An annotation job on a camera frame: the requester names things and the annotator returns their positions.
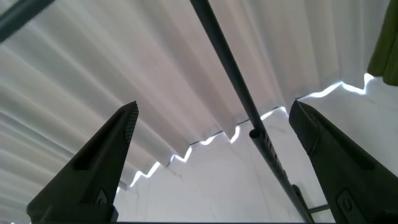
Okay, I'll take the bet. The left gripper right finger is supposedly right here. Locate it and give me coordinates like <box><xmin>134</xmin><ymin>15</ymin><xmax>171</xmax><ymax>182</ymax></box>
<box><xmin>288</xmin><ymin>100</ymin><xmax>398</xmax><ymax>224</ymax></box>

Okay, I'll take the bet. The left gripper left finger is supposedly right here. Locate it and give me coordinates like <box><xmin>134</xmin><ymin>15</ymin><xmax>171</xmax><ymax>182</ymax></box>
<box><xmin>26</xmin><ymin>100</ymin><xmax>139</xmax><ymax>223</ymax></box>

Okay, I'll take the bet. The green long-sleeved shirt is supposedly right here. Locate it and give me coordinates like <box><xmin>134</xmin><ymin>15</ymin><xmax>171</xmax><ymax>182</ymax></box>
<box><xmin>367</xmin><ymin>0</ymin><xmax>398</xmax><ymax>87</ymax></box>

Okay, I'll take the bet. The black clothes rack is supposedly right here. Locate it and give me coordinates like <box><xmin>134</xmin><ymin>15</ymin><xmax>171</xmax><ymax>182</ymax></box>
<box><xmin>0</xmin><ymin>0</ymin><xmax>330</xmax><ymax>223</ymax></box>

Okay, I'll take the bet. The white curtain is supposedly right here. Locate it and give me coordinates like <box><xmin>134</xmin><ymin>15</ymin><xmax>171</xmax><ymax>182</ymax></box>
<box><xmin>0</xmin><ymin>0</ymin><xmax>391</xmax><ymax>223</ymax></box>

